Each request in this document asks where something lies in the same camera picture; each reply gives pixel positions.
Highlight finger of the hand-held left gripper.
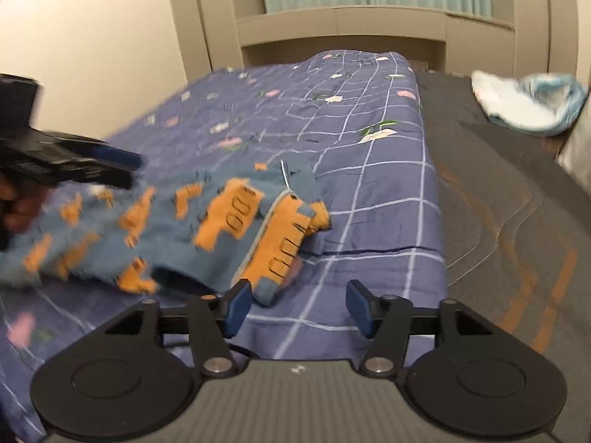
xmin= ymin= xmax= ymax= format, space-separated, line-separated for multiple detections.
xmin=60 ymin=134 xmax=145 ymax=171
xmin=60 ymin=159 xmax=136 ymax=191

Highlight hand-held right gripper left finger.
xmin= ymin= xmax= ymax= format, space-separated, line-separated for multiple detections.
xmin=92 ymin=281 xmax=254 ymax=377

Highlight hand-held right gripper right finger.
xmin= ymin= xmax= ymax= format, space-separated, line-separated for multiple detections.
xmin=345 ymin=279 xmax=504 ymax=377

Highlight blue orange printed pants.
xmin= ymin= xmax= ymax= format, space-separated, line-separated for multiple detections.
xmin=0 ymin=159 xmax=331 ymax=308

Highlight person's left hand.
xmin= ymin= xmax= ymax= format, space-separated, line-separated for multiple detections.
xmin=0 ymin=173 xmax=49 ymax=237

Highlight purple checked floral blanket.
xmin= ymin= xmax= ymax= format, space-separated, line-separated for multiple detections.
xmin=0 ymin=50 xmax=450 ymax=443

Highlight light blue white cloth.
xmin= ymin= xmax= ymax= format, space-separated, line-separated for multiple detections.
xmin=470 ymin=69 xmax=588 ymax=138

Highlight beige headboard cabinet unit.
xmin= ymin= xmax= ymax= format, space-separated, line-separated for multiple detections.
xmin=166 ymin=0 xmax=581 ymax=75

